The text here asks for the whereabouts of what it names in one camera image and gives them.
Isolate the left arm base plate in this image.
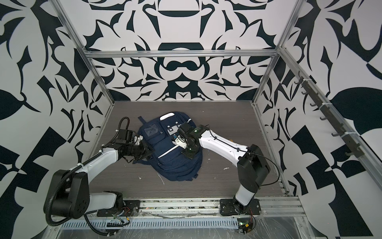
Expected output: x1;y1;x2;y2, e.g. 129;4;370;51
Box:
96;200;141;217

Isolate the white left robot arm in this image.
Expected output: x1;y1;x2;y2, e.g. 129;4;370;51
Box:
43;129;154;226

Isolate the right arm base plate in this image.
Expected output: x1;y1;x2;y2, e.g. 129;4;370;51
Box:
219;198;262;217

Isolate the grey wall hook rack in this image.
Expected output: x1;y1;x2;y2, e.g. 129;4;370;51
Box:
295;72;365;158

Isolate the black corrugated cable hose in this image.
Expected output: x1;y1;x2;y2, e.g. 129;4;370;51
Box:
44;152;102;227

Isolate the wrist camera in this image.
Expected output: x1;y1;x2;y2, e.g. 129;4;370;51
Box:
131;135;143;147
173;135;187;149

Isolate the white slotted cable duct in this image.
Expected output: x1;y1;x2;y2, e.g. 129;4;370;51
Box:
61;217;239;230

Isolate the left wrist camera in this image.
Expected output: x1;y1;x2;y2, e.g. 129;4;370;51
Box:
131;135;143;147

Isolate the navy blue backpack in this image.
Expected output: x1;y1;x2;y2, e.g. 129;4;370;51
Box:
134;112;203;181

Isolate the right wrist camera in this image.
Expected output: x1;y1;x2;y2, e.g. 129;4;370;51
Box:
173;135;187;149

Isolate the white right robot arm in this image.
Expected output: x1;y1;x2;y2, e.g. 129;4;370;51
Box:
174;122;271;207

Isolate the small green circuit board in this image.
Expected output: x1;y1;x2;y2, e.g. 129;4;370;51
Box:
238;217;257;234

